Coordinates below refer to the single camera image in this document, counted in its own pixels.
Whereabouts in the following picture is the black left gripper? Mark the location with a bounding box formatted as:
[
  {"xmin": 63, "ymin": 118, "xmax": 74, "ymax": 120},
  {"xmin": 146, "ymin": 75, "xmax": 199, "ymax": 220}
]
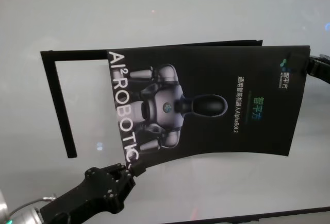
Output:
[{"xmin": 38, "ymin": 162, "xmax": 147, "ymax": 224}]

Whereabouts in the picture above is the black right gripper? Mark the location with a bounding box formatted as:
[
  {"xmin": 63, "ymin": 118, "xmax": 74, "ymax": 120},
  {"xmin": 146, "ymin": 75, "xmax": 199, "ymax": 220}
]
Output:
[{"xmin": 286, "ymin": 52, "xmax": 330, "ymax": 85}]

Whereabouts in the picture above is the black robot print poster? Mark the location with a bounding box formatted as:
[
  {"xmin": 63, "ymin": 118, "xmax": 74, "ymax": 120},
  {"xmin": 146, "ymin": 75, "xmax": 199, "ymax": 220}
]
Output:
[{"xmin": 106, "ymin": 45, "xmax": 311, "ymax": 167}]

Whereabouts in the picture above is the grey left arm cable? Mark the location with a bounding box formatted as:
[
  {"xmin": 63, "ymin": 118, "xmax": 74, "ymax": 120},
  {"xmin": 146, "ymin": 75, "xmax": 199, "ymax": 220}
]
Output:
[{"xmin": 7, "ymin": 194, "xmax": 59, "ymax": 211}]

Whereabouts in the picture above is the black tape frame outline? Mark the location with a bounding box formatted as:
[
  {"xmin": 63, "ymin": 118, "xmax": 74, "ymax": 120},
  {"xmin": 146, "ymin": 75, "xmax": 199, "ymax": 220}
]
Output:
[{"xmin": 40, "ymin": 39, "xmax": 263, "ymax": 159}]

